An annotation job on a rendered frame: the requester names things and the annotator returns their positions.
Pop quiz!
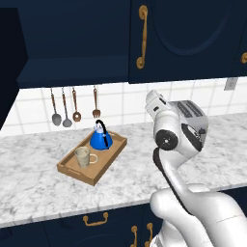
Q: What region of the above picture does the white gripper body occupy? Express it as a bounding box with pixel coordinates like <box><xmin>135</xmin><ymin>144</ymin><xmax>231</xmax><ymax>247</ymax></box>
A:
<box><xmin>144</xmin><ymin>89</ymin><xmax>167</xmax><ymax>110</ymax></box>

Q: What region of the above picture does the long brass door handle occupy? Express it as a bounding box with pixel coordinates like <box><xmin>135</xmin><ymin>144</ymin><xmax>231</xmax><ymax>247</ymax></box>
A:
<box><xmin>135</xmin><ymin>4</ymin><xmax>150</xmax><ymax>70</ymax></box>

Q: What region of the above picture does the navy arched cabinet door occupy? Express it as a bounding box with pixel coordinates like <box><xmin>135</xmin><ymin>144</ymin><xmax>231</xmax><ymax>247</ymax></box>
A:
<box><xmin>127</xmin><ymin>0</ymin><xmax>240</xmax><ymax>85</ymax></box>

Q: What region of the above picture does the white wall outlet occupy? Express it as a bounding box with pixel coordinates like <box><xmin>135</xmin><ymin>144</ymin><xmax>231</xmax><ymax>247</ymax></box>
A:
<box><xmin>223</xmin><ymin>76</ymin><xmax>239</xmax><ymax>92</ymax></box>

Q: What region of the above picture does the navy wall cabinet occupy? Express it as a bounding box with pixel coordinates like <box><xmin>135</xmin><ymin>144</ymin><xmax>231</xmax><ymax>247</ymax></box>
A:
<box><xmin>16</xmin><ymin>0</ymin><xmax>132</xmax><ymax>90</ymax></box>

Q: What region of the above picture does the wooden hanging spoon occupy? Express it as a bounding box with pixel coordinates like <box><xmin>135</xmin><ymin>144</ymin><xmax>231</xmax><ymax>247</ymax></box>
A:
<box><xmin>70</xmin><ymin>87</ymin><xmax>82</xmax><ymax>124</ymax></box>

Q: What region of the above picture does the wooden tray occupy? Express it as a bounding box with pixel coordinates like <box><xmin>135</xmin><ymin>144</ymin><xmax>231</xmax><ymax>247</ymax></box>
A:
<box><xmin>56</xmin><ymin>129</ymin><xmax>128</xmax><ymax>187</ymax></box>

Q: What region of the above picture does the navy drawer front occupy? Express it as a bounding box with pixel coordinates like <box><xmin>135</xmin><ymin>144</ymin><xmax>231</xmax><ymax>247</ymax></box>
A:
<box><xmin>41</xmin><ymin>203</ymin><xmax>152</xmax><ymax>240</ymax></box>

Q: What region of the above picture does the beige mug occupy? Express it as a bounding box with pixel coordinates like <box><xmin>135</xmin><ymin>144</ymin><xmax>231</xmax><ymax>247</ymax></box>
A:
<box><xmin>74</xmin><ymin>146</ymin><xmax>98</xmax><ymax>169</ymax></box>

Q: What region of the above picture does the navy open cabinet door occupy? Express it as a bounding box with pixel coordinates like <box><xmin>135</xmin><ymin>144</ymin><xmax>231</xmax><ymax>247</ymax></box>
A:
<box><xmin>0</xmin><ymin>6</ymin><xmax>30</xmax><ymax>130</ymax></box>

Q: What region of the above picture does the grey hanging spoon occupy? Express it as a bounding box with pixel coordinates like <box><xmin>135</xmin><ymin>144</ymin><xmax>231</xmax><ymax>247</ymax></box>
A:
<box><xmin>49</xmin><ymin>88</ymin><xmax>63</xmax><ymax>127</ymax></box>

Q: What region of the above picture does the silver toaster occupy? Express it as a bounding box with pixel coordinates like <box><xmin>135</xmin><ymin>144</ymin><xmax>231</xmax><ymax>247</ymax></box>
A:
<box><xmin>169</xmin><ymin>99</ymin><xmax>209</xmax><ymax>152</ymax></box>

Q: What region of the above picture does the navy base cabinet door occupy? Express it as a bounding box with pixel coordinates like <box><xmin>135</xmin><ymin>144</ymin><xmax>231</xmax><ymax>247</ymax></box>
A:
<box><xmin>141</xmin><ymin>218</ymin><xmax>166</xmax><ymax>247</ymax></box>
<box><xmin>47</xmin><ymin>225</ymin><xmax>143</xmax><ymax>247</ymax></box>

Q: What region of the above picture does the brass base cabinet handle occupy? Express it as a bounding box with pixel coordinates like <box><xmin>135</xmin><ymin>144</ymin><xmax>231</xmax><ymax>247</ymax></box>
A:
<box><xmin>129</xmin><ymin>225</ymin><xmax>139</xmax><ymax>247</ymax></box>
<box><xmin>144</xmin><ymin>222</ymin><xmax>154</xmax><ymax>247</ymax></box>

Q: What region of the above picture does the navy narrow cabinet door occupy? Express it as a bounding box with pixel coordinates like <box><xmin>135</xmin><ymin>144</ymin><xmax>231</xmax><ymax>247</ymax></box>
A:
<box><xmin>231</xmin><ymin>0</ymin><xmax>247</xmax><ymax>78</ymax></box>

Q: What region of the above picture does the blue kettle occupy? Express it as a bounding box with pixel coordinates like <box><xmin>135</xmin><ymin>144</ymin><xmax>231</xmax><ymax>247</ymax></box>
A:
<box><xmin>89</xmin><ymin>119</ymin><xmax>114</xmax><ymax>151</ymax></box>

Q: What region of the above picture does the wooden hanging fork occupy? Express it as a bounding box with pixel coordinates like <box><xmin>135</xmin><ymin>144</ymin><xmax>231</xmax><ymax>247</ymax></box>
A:
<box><xmin>92</xmin><ymin>85</ymin><xmax>102</xmax><ymax>120</ymax></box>

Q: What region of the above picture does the brass drawer handle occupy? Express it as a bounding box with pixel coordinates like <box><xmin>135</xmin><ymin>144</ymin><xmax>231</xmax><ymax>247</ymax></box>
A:
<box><xmin>82</xmin><ymin>211</ymin><xmax>110</xmax><ymax>228</ymax></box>

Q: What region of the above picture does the grey hanging ladle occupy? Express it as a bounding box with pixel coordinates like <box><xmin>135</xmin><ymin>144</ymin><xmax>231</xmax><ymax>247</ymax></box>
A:
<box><xmin>61</xmin><ymin>87</ymin><xmax>73</xmax><ymax>128</ymax></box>

